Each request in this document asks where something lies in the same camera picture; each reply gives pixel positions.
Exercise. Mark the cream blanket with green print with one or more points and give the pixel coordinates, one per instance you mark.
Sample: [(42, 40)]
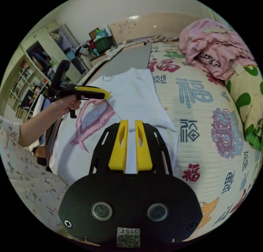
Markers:
[(244, 100)]

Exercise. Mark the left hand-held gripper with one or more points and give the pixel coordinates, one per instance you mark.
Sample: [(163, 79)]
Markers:
[(90, 95)]

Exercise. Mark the person's body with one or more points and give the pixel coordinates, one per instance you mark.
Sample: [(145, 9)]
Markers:
[(26, 184)]

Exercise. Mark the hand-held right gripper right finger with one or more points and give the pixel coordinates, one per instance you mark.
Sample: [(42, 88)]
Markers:
[(144, 151)]

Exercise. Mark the white t-shirt with pink print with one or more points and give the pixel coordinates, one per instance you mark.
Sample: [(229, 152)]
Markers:
[(133, 92)]

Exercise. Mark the pink crumpled blanket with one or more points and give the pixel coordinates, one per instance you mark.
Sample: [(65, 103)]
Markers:
[(211, 48)]

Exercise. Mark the grey flat board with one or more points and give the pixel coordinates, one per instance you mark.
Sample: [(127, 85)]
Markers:
[(131, 57)]

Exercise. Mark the person's left hand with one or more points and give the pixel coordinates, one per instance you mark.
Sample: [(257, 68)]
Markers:
[(64, 107)]

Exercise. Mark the open shelf with books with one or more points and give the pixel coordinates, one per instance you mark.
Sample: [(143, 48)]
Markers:
[(24, 79)]

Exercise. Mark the white cupboard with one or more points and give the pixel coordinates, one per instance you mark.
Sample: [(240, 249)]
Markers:
[(53, 42)]

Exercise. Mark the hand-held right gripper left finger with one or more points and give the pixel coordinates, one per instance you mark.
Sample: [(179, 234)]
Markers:
[(118, 151)]

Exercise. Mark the green basket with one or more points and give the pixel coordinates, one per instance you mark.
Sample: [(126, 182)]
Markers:
[(103, 43)]

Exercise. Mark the bed with printed quilt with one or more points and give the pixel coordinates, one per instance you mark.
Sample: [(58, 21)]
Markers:
[(205, 120)]

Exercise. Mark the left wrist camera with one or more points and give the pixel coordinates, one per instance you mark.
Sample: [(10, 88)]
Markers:
[(61, 71)]

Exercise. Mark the person's left forearm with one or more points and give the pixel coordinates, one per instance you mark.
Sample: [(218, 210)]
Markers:
[(36, 129)]

